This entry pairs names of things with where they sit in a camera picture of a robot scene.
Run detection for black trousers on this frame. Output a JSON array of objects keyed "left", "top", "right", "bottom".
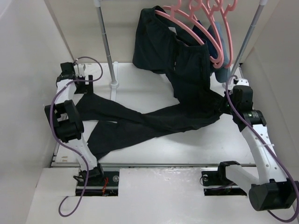
[
  {"left": 132, "top": 6, "right": 211, "bottom": 104},
  {"left": 76, "top": 91, "right": 224, "bottom": 160}
]

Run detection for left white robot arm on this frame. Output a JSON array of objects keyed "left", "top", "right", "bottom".
[{"left": 44, "top": 62, "right": 105, "bottom": 185}]

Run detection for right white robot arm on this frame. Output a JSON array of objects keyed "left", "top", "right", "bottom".
[{"left": 216, "top": 85, "right": 299, "bottom": 211}]

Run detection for light blue jeans on hanger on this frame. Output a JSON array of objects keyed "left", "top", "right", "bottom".
[{"left": 207, "top": 21, "right": 231, "bottom": 83}]

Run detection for navy trousers on hanger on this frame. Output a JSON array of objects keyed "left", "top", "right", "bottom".
[{"left": 192, "top": 25, "right": 218, "bottom": 58}]

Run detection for black trousers on hanger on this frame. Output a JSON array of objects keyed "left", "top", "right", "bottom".
[{"left": 132, "top": 6, "right": 211, "bottom": 104}]

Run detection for pink hanger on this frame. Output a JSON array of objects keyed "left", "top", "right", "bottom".
[
  {"left": 206, "top": 0, "right": 238, "bottom": 68},
  {"left": 162, "top": 1, "right": 224, "bottom": 69},
  {"left": 155, "top": 0, "right": 204, "bottom": 45}
]

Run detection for left white rack foot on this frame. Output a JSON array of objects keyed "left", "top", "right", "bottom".
[{"left": 110, "top": 61, "right": 119, "bottom": 101}]

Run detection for right rack pole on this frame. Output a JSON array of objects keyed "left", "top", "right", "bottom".
[{"left": 231, "top": 0, "right": 268, "bottom": 75}]

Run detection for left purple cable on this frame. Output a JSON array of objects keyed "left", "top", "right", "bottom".
[{"left": 50, "top": 56, "right": 103, "bottom": 217}]

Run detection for purple cable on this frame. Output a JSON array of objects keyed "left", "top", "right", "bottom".
[
  {"left": 50, "top": 56, "right": 103, "bottom": 217},
  {"left": 224, "top": 75, "right": 299, "bottom": 222}
]

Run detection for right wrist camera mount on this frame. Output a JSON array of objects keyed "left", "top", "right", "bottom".
[{"left": 233, "top": 78, "right": 249, "bottom": 86}]

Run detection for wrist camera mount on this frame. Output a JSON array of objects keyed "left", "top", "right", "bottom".
[
  {"left": 233, "top": 78, "right": 249, "bottom": 86},
  {"left": 74, "top": 63, "right": 86, "bottom": 77}
]

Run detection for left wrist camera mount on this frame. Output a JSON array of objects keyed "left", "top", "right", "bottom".
[{"left": 74, "top": 63, "right": 86, "bottom": 77}]

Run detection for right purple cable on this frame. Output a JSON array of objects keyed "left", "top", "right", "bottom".
[{"left": 224, "top": 75, "right": 299, "bottom": 222}]

